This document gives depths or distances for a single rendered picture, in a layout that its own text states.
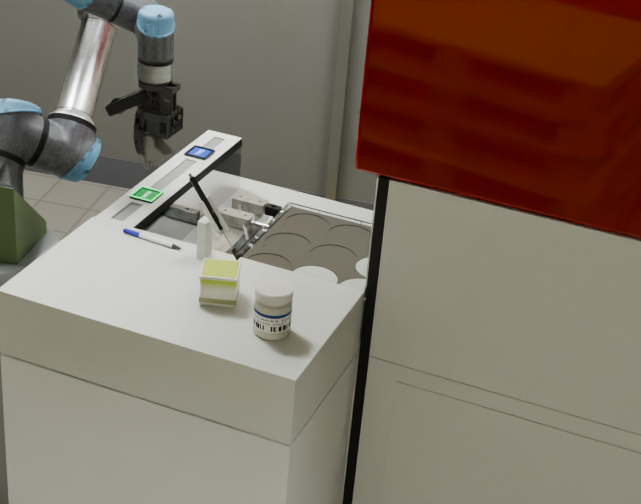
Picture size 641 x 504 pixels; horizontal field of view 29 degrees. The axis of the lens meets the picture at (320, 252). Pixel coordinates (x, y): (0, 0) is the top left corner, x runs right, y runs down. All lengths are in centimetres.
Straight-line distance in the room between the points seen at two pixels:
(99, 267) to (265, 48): 219
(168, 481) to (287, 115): 240
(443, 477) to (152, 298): 72
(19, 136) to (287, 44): 187
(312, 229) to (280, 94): 184
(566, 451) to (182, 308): 81
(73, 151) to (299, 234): 55
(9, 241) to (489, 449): 112
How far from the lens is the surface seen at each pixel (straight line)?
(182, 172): 295
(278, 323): 231
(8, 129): 288
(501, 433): 257
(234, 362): 226
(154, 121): 271
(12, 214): 279
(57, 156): 291
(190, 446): 242
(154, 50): 264
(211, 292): 240
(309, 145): 469
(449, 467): 265
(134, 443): 249
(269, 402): 228
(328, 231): 285
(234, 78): 467
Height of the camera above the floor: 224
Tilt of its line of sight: 29 degrees down
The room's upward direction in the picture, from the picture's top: 5 degrees clockwise
